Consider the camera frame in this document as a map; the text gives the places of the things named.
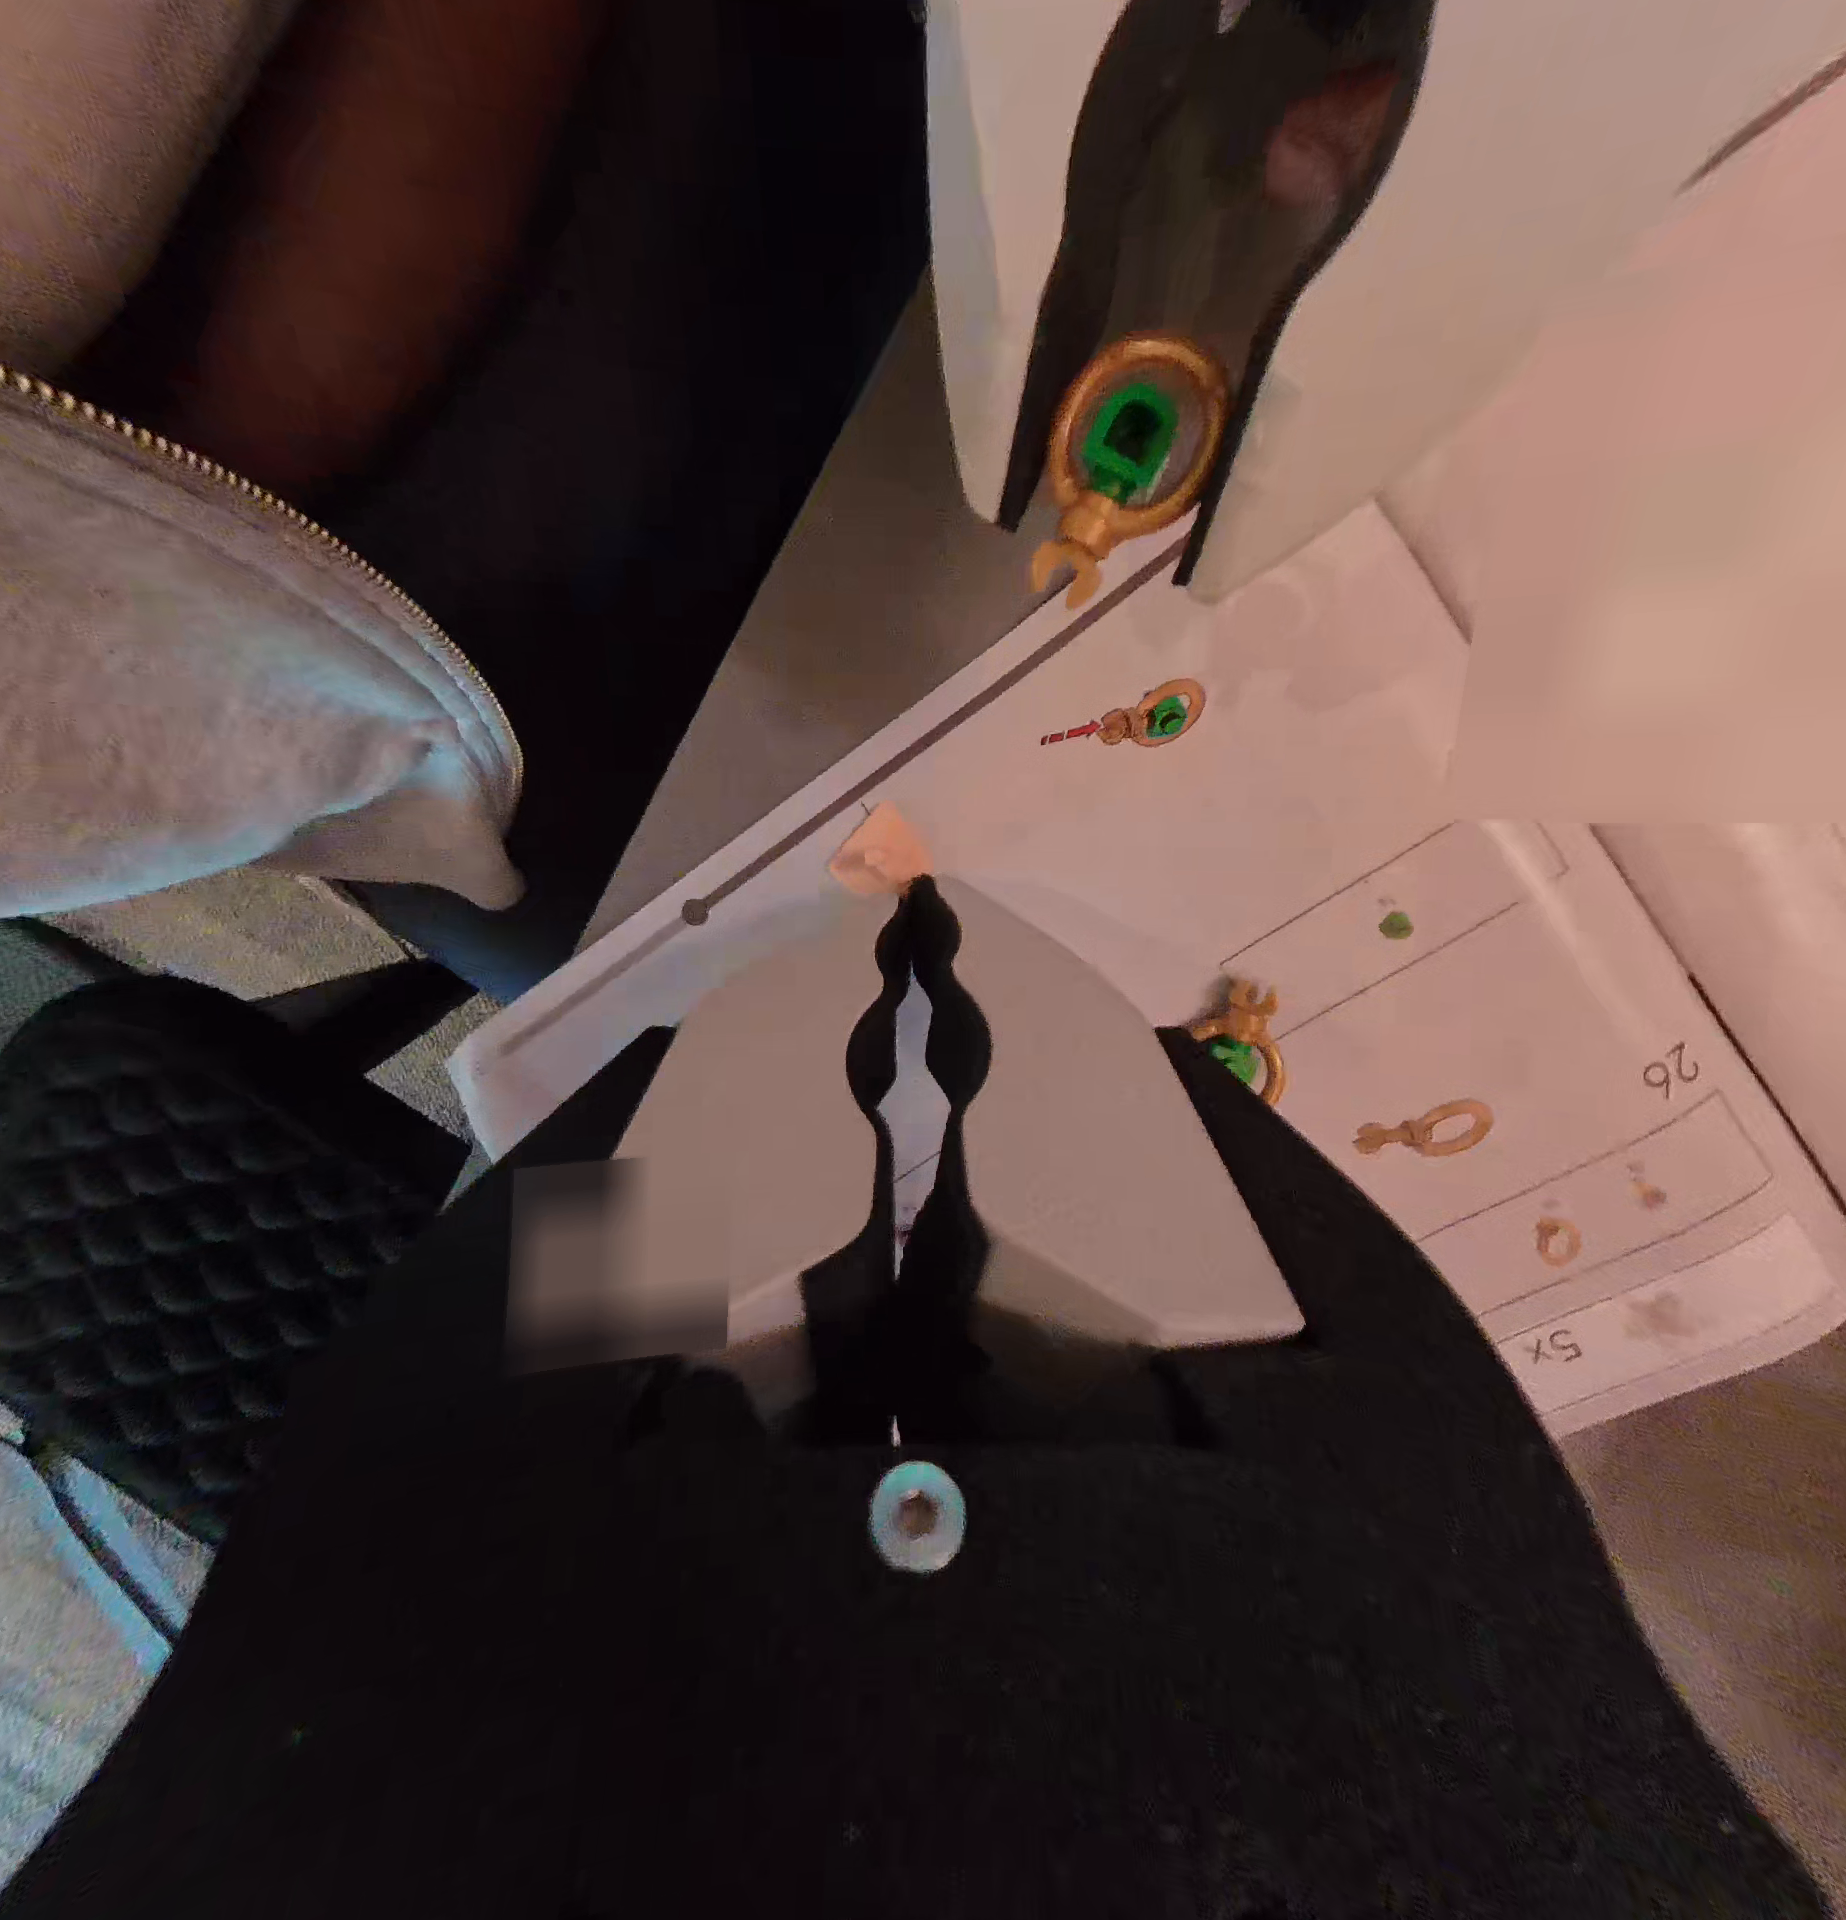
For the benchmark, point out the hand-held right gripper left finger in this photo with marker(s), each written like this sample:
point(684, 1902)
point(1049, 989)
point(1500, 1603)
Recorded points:
point(771, 1081)

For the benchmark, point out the person's legs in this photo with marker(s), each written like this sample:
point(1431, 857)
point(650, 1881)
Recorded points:
point(637, 525)

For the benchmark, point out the pink petal piece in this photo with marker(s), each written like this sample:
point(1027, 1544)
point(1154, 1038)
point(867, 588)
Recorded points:
point(878, 847)

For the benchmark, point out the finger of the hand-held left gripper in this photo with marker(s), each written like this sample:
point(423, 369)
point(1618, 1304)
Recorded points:
point(1463, 225)
point(982, 225)

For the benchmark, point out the instruction booklet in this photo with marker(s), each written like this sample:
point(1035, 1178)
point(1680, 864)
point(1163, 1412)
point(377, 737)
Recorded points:
point(1312, 780)

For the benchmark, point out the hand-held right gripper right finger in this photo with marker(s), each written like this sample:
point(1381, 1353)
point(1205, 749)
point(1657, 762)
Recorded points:
point(1103, 1140)

